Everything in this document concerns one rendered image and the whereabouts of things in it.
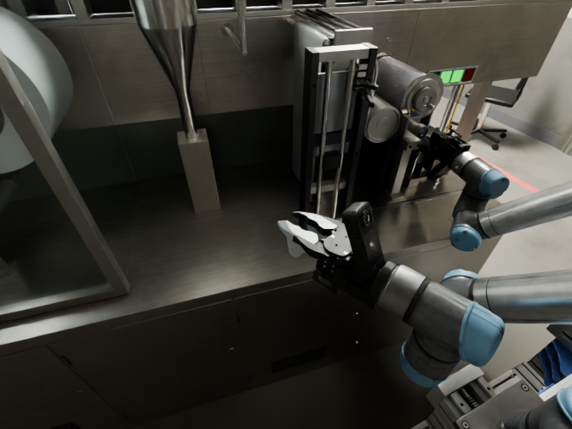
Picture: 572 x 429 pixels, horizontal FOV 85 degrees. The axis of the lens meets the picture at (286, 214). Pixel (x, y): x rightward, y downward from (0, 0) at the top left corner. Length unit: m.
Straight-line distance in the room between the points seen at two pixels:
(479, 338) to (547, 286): 0.14
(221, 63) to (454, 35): 0.92
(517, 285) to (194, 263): 0.77
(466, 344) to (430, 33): 1.22
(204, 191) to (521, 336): 1.85
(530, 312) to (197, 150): 0.87
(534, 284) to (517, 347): 1.60
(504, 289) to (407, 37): 1.06
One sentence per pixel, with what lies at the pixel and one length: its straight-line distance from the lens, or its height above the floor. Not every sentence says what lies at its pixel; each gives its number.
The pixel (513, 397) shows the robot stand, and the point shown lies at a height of 0.82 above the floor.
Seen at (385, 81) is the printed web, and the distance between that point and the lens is 1.19.
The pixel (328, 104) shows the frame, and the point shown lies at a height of 1.32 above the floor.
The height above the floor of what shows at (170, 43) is 1.44.
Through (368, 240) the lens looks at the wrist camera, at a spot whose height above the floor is 1.28.
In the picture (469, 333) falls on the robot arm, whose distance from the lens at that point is 0.48.
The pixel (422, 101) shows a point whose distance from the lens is 1.12.
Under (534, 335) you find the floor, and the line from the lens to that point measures 2.27.
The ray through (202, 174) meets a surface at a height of 1.05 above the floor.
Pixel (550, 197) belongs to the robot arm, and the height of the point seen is 1.19.
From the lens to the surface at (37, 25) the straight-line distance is 0.90.
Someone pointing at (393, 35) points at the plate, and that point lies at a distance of 1.40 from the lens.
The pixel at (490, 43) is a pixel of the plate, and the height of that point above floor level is 1.30.
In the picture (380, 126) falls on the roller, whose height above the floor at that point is 1.17.
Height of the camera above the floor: 1.62
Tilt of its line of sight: 41 degrees down
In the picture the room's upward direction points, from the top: straight up
